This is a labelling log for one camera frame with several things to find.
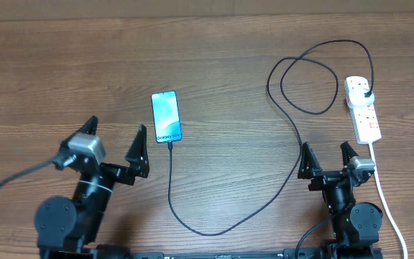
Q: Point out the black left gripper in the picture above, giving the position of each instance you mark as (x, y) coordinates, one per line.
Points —
(138, 160)

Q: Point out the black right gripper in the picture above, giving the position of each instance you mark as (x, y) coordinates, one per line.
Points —
(308, 167)

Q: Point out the Samsung Galaxy smartphone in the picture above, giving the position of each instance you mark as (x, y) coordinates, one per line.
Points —
(166, 117)

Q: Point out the white power strip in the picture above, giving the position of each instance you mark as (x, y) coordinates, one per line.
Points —
(364, 120)

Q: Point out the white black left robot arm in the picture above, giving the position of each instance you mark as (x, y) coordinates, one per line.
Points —
(65, 226)

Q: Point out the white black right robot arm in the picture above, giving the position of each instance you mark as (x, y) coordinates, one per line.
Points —
(355, 225)

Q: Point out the white charger plug adapter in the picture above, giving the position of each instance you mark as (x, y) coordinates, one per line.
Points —
(358, 98)

